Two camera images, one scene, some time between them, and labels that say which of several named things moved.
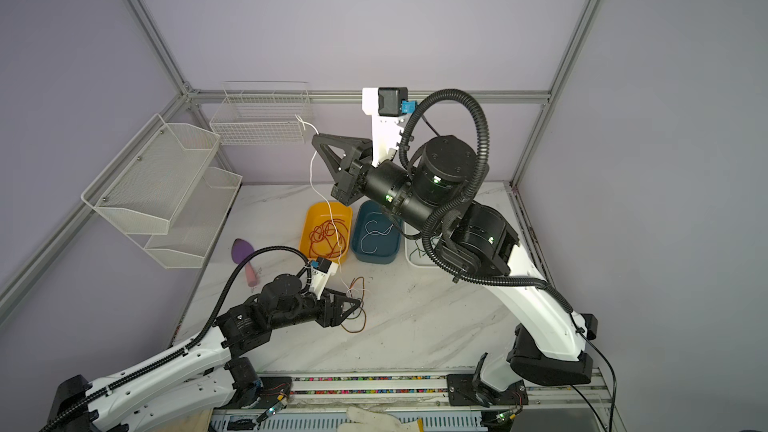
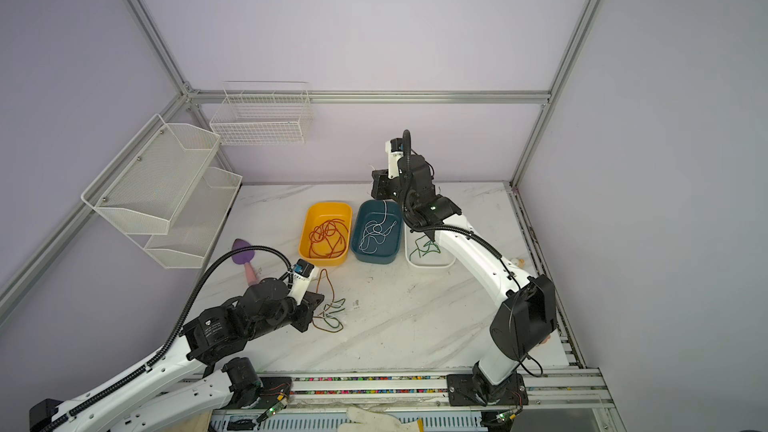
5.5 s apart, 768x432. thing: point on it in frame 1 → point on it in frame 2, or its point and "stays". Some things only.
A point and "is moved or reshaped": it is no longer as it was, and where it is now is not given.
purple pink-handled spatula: x=240 y=249 stays
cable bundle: x=357 y=322 is moved or reshaped
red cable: x=328 y=239 stays
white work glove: x=363 y=420 stays
